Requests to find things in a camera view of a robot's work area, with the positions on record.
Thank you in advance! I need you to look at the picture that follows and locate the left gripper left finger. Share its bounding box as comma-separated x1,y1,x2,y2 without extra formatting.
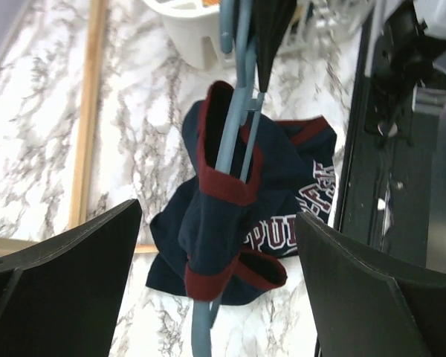
0,199,141,357

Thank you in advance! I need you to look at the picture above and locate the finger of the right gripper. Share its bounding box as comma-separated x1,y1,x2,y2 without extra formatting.
252,0,296,91

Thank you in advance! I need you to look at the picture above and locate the white laundry basket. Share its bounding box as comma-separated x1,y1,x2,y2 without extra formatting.
143,0,376,71

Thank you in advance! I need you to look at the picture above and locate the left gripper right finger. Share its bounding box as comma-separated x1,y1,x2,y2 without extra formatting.
294,213,446,356

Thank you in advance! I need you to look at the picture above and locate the wooden clothes rack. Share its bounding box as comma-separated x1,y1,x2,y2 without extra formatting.
0,1,149,254

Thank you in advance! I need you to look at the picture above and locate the blue plastic hanger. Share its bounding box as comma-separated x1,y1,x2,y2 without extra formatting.
191,0,265,356

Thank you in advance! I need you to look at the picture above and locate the navy maroon tank top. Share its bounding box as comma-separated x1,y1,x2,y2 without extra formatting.
146,81,337,306

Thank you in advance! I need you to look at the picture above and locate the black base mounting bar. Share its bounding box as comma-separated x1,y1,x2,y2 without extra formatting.
334,12,446,273

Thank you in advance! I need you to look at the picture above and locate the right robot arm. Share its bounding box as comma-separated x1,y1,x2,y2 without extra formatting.
365,1,446,138

